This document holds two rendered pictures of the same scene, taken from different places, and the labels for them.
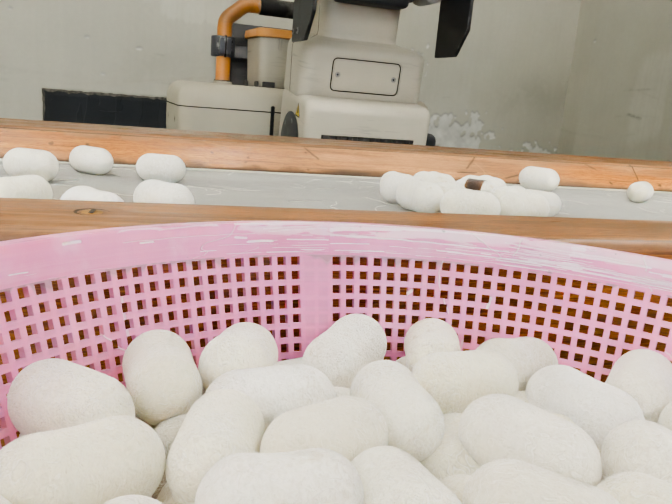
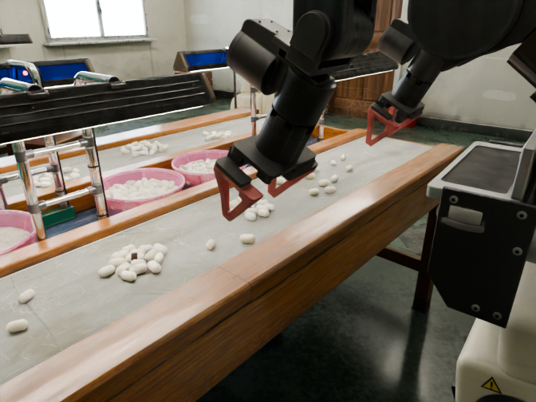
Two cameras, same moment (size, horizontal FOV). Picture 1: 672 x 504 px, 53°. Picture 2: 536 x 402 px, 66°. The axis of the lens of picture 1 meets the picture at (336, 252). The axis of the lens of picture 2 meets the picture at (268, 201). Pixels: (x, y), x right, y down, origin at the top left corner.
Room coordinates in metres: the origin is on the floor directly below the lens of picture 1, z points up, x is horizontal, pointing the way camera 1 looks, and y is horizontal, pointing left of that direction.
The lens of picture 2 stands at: (1.37, -0.59, 1.23)
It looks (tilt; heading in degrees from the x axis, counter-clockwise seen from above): 24 degrees down; 148
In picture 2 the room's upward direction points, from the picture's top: straight up
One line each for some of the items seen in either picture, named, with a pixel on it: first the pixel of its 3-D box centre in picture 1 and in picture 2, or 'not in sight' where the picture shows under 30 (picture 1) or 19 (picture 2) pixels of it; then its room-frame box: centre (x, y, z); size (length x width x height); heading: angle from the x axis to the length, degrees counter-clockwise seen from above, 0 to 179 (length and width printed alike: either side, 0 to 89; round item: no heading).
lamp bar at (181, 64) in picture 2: not in sight; (236, 56); (-0.30, 0.29, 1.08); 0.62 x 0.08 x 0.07; 107
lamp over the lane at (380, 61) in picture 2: not in sight; (349, 65); (0.24, 0.45, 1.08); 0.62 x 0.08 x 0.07; 107
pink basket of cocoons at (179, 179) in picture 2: not in sight; (142, 196); (0.17, -0.30, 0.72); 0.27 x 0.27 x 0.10
